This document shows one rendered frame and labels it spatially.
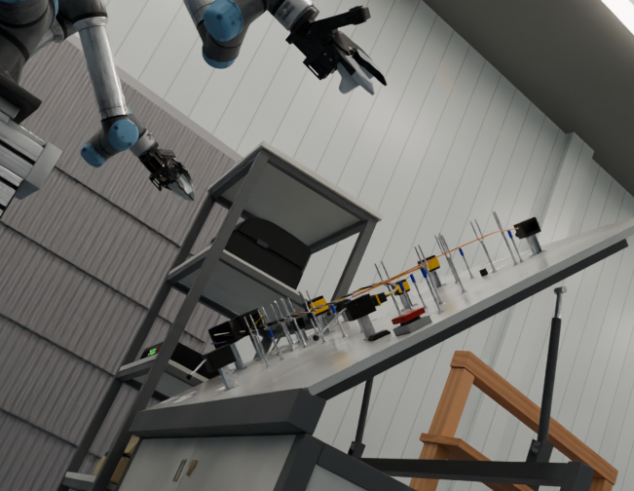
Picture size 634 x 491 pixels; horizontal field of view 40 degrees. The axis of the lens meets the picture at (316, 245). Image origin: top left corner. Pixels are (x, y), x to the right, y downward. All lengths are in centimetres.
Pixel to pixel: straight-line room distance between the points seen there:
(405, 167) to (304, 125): 95
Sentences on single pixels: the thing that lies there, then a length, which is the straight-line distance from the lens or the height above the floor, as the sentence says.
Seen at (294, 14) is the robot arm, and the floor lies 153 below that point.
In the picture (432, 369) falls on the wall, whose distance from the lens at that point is 678.
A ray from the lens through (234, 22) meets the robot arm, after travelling 174.
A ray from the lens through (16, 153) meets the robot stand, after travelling 175.
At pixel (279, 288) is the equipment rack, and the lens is 288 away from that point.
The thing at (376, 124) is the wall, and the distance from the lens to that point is 670.
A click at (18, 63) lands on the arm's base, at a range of 181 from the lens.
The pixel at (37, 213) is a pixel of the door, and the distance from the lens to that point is 531.
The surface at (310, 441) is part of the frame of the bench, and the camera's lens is 153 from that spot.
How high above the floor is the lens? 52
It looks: 22 degrees up
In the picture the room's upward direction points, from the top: 24 degrees clockwise
